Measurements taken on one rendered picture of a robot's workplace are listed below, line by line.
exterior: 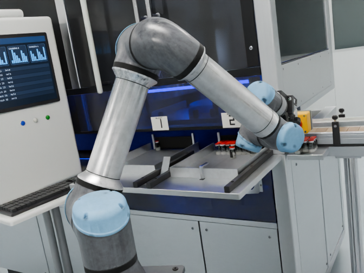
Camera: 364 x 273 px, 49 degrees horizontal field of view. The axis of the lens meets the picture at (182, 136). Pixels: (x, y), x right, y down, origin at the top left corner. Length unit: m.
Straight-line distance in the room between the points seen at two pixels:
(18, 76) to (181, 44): 1.09
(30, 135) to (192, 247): 0.86
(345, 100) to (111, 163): 5.38
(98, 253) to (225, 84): 0.45
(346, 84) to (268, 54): 4.68
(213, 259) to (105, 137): 1.03
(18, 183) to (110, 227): 1.05
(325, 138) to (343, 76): 4.55
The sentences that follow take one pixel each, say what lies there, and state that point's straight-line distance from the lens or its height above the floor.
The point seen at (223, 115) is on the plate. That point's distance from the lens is 1.58.
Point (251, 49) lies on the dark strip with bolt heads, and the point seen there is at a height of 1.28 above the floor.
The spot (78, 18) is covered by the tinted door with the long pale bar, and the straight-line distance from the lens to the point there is 1.97.
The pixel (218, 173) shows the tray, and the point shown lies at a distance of 1.33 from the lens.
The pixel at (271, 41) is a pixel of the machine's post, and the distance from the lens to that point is 1.48.
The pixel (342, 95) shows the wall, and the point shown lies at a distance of 6.16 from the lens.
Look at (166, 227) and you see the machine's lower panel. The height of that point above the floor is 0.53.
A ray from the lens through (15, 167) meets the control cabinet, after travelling 1.83.
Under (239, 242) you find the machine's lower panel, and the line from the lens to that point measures 1.75.
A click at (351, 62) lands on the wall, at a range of 6.09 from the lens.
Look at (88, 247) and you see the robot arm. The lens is 0.87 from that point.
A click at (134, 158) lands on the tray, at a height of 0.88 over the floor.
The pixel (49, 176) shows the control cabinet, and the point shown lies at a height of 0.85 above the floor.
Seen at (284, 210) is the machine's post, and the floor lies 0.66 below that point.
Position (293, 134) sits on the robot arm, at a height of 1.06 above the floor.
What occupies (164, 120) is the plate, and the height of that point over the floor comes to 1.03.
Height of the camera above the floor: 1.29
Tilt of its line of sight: 11 degrees down
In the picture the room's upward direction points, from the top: 9 degrees counter-clockwise
